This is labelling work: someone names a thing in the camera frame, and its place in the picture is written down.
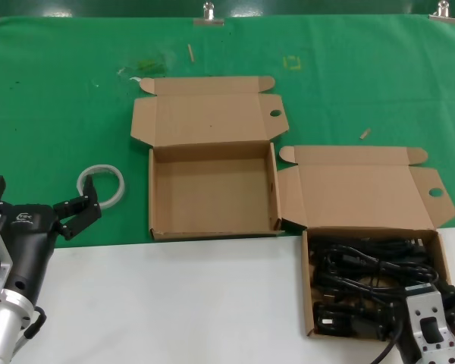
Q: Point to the green table cloth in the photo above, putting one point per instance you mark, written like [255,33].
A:
[60,95]

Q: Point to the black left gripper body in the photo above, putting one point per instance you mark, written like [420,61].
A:
[30,242]

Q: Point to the clear tape roll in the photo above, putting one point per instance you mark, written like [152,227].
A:
[98,167]

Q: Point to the open cardboard mailer box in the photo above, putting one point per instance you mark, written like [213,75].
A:
[364,189]
[212,189]

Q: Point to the silver binder clip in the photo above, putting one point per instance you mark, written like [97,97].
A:
[444,17]
[208,21]

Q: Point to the white paper scrap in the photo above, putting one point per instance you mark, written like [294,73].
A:
[135,79]

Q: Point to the clear plastic wrapper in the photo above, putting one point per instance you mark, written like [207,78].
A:
[148,65]

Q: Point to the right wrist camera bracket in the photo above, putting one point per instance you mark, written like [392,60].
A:
[428,314]

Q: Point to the short wooden piece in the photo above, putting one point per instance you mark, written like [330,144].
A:
[365,133]

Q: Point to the thin wooden stick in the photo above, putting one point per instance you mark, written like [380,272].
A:
[191,53]

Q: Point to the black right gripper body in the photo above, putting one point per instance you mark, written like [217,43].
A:
[409,352]

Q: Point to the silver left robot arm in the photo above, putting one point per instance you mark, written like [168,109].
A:
[0,330]

